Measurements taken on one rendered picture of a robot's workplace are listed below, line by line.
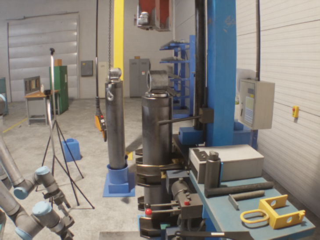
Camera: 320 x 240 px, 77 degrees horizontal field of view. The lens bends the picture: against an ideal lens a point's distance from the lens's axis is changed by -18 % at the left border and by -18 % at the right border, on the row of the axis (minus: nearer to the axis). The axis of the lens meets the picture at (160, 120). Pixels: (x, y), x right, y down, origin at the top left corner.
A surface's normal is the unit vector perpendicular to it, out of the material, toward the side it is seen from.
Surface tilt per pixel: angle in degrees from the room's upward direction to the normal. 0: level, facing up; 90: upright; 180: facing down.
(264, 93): 90
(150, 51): 90
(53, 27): 90
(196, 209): 90
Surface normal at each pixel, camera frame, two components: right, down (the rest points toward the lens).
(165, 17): -0.24, 0.22
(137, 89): 0.11, 0.23
